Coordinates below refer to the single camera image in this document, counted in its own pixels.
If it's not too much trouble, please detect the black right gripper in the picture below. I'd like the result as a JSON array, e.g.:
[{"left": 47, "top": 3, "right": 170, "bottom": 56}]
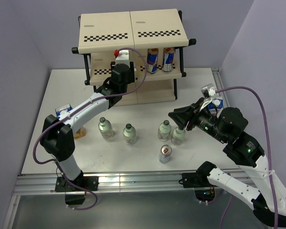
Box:
[{"left": 167, "top": 95, "right": 227, "bottom": 142}]

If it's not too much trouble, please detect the blue silver energy drink can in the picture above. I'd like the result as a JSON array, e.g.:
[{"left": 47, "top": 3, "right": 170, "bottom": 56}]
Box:
[
  {"left": 146, "top": 48, "right": 159, "bottom": 74},
  {"left": 162, "top": 47, "right": 175, "bottom": 73}
]

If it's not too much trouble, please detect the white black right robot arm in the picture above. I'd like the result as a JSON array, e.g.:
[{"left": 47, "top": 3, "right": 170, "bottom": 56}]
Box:
[{"left": 168, "top": 103, "right": 286, "bottom": 228}]

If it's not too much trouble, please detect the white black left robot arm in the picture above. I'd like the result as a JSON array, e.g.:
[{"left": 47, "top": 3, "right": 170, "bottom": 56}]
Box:
[{"left": 40, "top": 62, "right": 135, "bottom": 190}]

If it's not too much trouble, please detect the beige three-tier shelf rack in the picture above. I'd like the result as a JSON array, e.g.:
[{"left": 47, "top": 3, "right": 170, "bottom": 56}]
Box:
[{"left": 72, "top": 9, "right": 196, "bottom": 106}]

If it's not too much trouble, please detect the clear glass bottle green cap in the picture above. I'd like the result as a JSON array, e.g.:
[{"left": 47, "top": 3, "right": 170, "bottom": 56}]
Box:
[
  {"left": 98, "top": 117, "right": 113, "bottom": 139},
  {"left": 171, "top": 127, "right": 185, "bottom": 145},
  {"left": 157, "top": 120, "right": 172, "bottom": 141},
  {"left": 123, "top": 123, "right": 136, "bottom": 145}
]

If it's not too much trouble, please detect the blue purple berry juice carton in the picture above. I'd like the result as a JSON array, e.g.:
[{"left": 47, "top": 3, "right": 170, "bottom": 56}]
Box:
[{"left": 206, "top": 96, "right": 223, "bottom": 116}]

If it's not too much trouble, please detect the blue Fontana juice carton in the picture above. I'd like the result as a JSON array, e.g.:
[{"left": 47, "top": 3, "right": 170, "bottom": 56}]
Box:
[{"left": 55, "top": 104, "right": 86, "bottom": 139}]

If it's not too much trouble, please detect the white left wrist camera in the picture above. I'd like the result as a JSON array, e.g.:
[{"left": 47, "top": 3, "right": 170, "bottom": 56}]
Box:
[{"left": 114, "top": 50, "right": 130, "bottom": 67}]

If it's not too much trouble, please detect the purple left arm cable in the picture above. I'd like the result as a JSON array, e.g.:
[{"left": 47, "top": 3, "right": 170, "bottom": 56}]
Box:
[{"left": 33, "top": 47, "right": 148, "bottom": 210}]

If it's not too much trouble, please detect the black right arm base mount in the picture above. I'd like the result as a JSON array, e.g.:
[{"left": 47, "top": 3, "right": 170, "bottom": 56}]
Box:
[{"left": 178, "top": 172, "right": 224, "bottom": 202}]

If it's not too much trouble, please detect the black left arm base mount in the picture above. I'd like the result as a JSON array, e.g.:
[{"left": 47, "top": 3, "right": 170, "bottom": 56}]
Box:
[{"left": 54, "top": 176, "right": 99, "bottom": 206}]

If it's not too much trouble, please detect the aluminium mounting rail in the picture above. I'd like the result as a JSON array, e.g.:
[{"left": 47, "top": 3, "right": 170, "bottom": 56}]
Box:
[{"left": 13, "top": 170, "right": 260, "bottom": 196}]

